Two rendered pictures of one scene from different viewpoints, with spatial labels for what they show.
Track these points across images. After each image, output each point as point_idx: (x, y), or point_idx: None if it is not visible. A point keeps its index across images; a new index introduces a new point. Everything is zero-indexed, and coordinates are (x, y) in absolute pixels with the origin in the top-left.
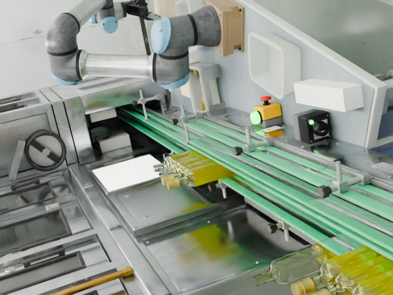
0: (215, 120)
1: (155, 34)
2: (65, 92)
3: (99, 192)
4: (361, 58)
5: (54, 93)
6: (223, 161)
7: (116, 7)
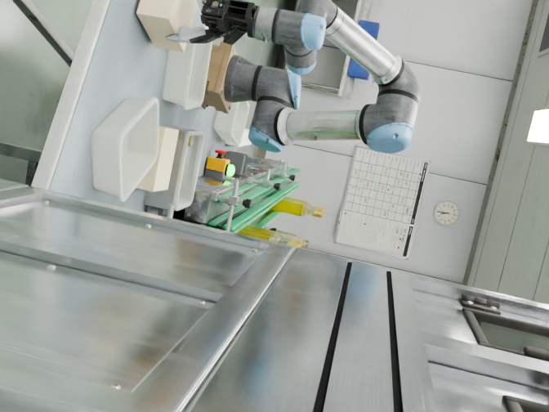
0: (220, 190)
1: (300, 87)
2: (301, 290)
3: None
4: None
5: (348, 311)
6: (248, 219)
7: (273, 20)
